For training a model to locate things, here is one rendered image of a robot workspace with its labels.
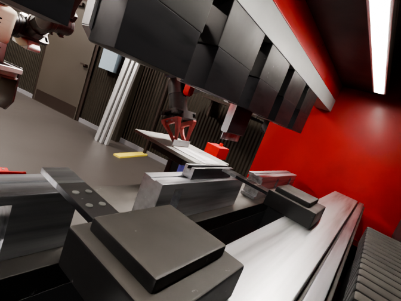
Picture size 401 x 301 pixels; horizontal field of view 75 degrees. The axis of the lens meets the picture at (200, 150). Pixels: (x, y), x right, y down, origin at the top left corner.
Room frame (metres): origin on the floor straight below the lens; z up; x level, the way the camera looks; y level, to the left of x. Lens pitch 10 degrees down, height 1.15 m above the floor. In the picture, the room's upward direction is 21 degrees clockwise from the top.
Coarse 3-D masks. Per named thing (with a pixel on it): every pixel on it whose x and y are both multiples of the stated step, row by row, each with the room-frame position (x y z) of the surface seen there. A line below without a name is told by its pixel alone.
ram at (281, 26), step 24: (240, 0) 0.51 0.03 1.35; (264, 0) 0.57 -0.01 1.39; (288, 0) 0.65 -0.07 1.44; (264, 24) 0.60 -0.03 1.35; (288, 24) 0.70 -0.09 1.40; (312, 24) 0.82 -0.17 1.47; (288, 48) 0.74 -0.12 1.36; (312, 48) 0.88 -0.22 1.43; (312, 72) 0.96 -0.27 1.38; (336, 72) 1.22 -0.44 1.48; (336, 96) 1.39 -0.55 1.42
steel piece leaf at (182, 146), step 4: (176, 140) 0.76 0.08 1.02; (180, 140) 0.78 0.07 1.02; (172, 144) 0.75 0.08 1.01; (176, 144) 0.76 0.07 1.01; (180, 144) 0.78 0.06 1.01; (184, 144) 0.80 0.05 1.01; (188, 144) 0.82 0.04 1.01; (176, 148) 0.74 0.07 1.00; (180, 148) 0.76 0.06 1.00; (184, 148) 0.78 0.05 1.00; (188, 148) 0.80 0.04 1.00; (184, 152) 0.72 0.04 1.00; (188, 152) 0.74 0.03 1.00; (192, 152) 0.76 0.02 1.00; (196, 152) 0.79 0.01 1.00; (192, 156) 0.71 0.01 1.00; (196, 156) 0.73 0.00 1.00; (200, 156) 0.75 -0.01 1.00; (204, 156) 0.77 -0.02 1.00; (200, 160) 0.70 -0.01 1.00; (204, 160) 0.72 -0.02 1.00; (208, 160) 0.74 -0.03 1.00; (212, 160) 0.76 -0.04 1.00
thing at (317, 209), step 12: (228, 168) 0.71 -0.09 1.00; (240, 180) 0.66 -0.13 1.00; (264, 192) 0.62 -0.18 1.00; (276, 192) 0.57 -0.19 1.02; (288, 192) 0.56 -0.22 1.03; (300, 192) 0.61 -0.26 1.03; (264, 204) 0.57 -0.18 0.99; (276, 204) 0.56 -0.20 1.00; (288, 204) 0.55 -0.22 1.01; (300, 204) 0.54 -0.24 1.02; (312, 204) 0.56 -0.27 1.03; (288, 216) 0.54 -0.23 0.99; (300, 216) 0.53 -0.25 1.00; (312, 216) 0.52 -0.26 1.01
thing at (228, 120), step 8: (232, 104) 0.69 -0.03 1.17; (232, 112) 0.68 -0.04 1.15; (240, 112) 0.71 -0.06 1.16; (248, 112) 0.74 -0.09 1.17; (224, 120) 0.69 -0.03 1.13; (232, 120) 0.68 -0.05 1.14; (240, 120) 0.72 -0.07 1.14; (248, 120) 0.76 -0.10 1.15; (224, 128) 0.68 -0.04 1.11; (232, 128) 0.70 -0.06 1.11; (240, 128) 0.74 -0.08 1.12; (224, 136) 0.70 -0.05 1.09; (232, 136) 0.73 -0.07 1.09
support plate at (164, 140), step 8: (144, 136) 0.78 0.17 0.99; (152, 136) 0.79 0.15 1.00; (160, 136) 0.84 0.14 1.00; (168, 136) 0.90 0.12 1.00; (160, 144) 0.74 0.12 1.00; (168, 144) 0.76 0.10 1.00; (176, 152) 0.70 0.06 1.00; (184, 160) 0.68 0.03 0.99; (192, 160) 0.67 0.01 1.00; (216, 160) 0.79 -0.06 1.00
